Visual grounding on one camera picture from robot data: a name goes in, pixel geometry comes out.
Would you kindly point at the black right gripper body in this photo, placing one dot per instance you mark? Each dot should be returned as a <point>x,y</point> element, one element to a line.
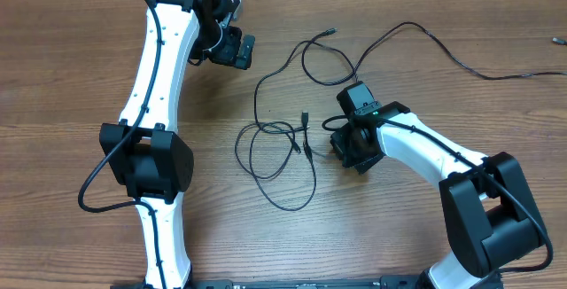
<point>346,143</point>

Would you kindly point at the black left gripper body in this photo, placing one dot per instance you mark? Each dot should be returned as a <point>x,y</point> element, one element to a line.
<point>226,51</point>

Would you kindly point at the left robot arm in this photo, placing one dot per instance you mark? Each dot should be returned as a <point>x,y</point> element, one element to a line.
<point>143,149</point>

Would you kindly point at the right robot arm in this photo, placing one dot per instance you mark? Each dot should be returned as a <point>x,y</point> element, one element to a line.
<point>490,215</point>

